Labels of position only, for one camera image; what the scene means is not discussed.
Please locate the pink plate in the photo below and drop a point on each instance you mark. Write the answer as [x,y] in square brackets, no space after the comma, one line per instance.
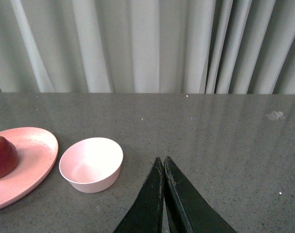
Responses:
[37,149]

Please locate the pink bowl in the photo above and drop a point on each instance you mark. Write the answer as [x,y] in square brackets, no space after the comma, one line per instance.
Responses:
[92,165]

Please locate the red apple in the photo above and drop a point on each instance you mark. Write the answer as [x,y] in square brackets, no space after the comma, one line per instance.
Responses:
[9,158]

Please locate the grey pleated curtain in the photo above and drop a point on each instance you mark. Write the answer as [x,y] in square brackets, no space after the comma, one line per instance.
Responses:
[148,46]

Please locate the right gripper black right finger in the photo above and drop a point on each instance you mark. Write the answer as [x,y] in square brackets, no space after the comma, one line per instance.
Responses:
[187,210]

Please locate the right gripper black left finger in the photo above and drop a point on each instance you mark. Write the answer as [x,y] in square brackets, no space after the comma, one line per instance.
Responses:
[146,213]

